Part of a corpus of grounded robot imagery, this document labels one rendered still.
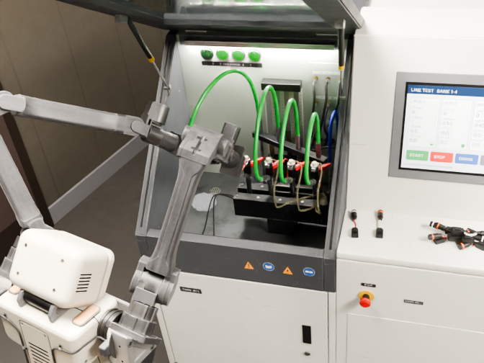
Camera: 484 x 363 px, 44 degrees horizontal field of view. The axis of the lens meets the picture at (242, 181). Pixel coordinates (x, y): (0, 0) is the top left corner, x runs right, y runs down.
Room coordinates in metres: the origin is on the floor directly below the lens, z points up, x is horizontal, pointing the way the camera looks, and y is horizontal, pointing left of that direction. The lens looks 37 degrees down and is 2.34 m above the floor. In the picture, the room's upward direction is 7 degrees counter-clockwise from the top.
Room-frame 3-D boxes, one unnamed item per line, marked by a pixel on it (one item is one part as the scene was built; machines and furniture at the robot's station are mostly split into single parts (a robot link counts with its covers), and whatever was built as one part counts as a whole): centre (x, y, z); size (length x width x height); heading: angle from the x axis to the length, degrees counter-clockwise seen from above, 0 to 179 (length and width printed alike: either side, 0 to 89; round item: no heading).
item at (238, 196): (1.68, -0.14, 0.91); 0.34 x 0.10 x 0.15; 71
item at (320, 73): (1.89, -0.34, 1.20); 0.13 x 0.03 x 0.31; 71
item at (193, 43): (1.97, -0.11, 1.43); 0.54 x 0.03 x 0.02; 71
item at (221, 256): (1.50, 0.06, 0.87); 0.62 x 0.04 x 0.16; 71
